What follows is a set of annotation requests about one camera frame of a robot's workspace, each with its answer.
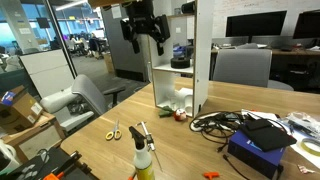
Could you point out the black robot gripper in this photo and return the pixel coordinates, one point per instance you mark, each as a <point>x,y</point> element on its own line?
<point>141,20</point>

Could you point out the spray bottle with black trigger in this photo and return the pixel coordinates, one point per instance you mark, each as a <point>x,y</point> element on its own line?
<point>142,159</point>

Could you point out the blue object on shelf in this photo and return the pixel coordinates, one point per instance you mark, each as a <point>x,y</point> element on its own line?
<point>179,51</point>

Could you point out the white wooden shelf unit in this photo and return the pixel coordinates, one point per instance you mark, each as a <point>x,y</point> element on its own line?
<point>180,75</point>

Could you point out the black cylinder on top shelf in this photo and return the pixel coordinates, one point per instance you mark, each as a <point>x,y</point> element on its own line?
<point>188,7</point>

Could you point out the white pipe fitting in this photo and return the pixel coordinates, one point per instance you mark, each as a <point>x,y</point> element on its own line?
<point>185,99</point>

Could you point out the green plush leaf toy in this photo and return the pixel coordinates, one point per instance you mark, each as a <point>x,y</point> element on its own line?
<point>165,111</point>

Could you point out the red white ball toy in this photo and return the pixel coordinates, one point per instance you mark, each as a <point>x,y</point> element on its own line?
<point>180,115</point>

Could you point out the grey white office chair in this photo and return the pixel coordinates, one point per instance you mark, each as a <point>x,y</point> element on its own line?
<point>79,102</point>

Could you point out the metal digital caliper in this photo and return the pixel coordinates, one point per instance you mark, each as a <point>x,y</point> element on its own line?
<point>150,141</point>

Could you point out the grey office chair back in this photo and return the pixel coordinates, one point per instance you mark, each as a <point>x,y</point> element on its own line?
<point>246,67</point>

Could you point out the left black computer monitor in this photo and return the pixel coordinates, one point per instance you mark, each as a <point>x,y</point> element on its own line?
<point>259,24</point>

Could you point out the black computer monitor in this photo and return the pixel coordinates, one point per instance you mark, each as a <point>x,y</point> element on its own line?
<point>308,25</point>
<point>259,24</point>

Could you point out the orange plastic clamp piece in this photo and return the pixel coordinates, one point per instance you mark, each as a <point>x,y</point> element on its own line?
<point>211,175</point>

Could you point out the black pouch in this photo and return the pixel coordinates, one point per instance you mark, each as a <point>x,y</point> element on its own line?
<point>266,136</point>

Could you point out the black orange tool case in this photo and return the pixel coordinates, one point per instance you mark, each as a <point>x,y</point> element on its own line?
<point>52,164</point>

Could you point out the brown cardboard box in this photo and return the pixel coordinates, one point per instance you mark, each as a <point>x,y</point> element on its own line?
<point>18,110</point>

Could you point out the right black computer monitor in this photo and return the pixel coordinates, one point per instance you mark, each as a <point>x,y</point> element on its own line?
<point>308,25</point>

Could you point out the blue cardboard box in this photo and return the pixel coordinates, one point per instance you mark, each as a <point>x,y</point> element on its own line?
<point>266,163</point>

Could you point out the clear plastic bag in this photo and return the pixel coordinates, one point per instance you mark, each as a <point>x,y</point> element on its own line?
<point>305,123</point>

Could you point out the yellow tape roll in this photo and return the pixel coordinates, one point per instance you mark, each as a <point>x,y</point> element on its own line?
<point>311,146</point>

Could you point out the yellow handled scissors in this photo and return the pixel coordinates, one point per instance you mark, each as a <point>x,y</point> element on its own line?
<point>115,134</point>

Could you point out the orange handled long tool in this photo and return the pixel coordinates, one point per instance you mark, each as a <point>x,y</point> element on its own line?
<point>132,176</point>

